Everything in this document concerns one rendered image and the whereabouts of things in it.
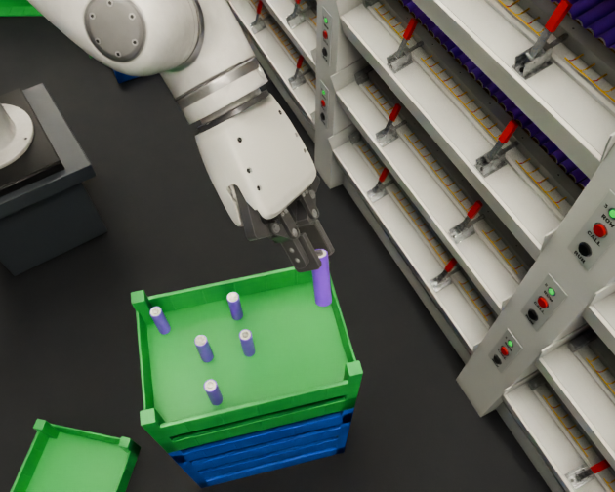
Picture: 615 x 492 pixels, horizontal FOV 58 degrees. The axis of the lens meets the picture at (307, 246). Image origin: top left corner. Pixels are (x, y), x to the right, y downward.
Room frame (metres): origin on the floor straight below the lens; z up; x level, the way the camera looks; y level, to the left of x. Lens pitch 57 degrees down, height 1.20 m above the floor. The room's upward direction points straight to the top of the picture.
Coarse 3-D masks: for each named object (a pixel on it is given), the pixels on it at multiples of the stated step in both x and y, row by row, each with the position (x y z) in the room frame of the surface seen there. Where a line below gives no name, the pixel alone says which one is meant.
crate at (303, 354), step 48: (192, 288) 0.40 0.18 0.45; (240, 288) 0.42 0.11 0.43; (288, 288) 0.43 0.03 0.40; (144, 336) 0.34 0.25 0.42; (192, 336) 0.35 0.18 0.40; (288, 336) 0.35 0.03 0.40; (336, 336) 0.35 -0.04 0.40; (144, 384) 0.25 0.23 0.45; (192, 384) 0.27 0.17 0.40; (240, 384) 0.27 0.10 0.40; (288, 384) 0.27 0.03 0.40; (336, 384) 0.25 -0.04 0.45
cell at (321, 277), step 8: (320, 256) 0.29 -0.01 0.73; (328, 264) 0.29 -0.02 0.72; (312, 272) 0.28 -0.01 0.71; (320, 272) 0.28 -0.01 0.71; (328, 272) 0.28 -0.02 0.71; (320, 280) 0.28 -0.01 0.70; (328, 280) 0.28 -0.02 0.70; (320, 288) 0.27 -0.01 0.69; (328, 288) 0.28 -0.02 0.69; (320, 296) 0.27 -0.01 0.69; (328, 296) 0.27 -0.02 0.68; (320, 304) 0.27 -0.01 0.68; (328, 304) 0.27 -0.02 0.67
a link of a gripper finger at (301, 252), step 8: (272, 224) 0.30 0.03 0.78; (280, 224) 0.30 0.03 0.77; (272, 232) 0.29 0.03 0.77; (280, 232) 0.30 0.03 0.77; (280, 240) 0.30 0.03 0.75; (288, 240) 0.30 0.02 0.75; (296, 240) 0.30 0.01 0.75; (304, 240) 0.30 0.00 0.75; (288, 248) 0.29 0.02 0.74; (296, 248) 0.29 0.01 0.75; (304, 248) 0.29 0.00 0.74; (312, 248) 0.29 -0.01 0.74; (288, 256) 0.30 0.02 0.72; (296, 256) 0.29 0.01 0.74; (304, 256) 0.29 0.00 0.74; (312, 256) 0.29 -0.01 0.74; (296, 264) 0.28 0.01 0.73; (304, 264) 0.28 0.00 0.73; (312, 264) 0.28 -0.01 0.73; (320, 264) 0.28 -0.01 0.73
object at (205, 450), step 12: (312, 420) 0.25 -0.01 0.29; (324, 420) 0.25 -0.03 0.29; (336, 420) 0.25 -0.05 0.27; (348, 420) 0.26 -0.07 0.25; (252, 432) 0.24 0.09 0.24; (264, 432) 0.23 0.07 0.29; (276, 432) 0.23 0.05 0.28; (288, 432) 0.23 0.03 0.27; (300, 432) 0.24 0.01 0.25; (204, 444) 0.22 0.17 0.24; (216, 444) 0.21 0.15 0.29; (228, 444) 0.21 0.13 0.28; (240, 444) 0.21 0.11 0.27; (252, 444) 0.22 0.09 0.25; (180, 456) 0.19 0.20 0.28; (192, 456) 0.20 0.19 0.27; (204, 456) 0.20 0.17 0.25
